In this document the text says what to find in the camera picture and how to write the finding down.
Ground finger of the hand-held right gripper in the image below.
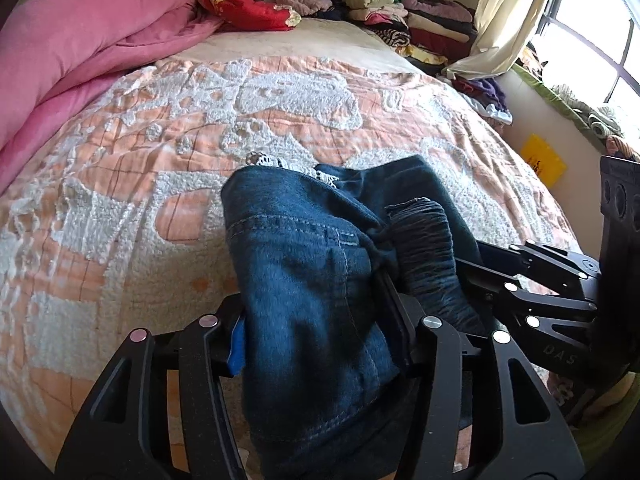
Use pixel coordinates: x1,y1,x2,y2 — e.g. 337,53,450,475
490,282,601,378
472,240,601,306

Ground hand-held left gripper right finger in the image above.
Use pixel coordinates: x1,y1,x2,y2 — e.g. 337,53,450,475
377,270,586,480

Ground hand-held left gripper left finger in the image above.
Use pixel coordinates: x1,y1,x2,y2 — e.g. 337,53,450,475
54,292,251,480

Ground blue denim pants lace trim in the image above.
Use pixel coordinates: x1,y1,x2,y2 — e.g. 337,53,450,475
220,154,488,480

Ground person's yellow-green clothing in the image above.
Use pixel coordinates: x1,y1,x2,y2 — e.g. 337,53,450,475
550,370,640,461

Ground yellow paper sheet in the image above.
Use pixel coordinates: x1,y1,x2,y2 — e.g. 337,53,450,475
520,133,568,190

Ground assorted crumpled cloths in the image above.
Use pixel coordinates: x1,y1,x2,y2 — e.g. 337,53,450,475
520,45,640,161

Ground green sill cloth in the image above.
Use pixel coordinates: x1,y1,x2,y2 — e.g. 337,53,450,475
510,62,616,153

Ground purple crumpled clothes pile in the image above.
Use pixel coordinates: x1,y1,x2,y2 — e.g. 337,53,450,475
440,75,515,126

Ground peach and white bedspread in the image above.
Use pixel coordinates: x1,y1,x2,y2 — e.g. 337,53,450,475
0,17,601,471

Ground barred window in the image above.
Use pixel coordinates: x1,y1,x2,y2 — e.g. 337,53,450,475
530,0,640,126

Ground cream curtain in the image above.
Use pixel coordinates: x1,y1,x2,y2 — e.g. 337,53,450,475
440,0,568,81

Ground stack of folded clothes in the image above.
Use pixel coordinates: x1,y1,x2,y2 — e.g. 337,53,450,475
325,0,478,66

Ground red patterned cloth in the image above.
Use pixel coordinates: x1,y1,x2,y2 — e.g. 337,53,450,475
184,0,302,32

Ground pink blanket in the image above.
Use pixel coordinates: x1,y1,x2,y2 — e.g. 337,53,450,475
0,0,226,196

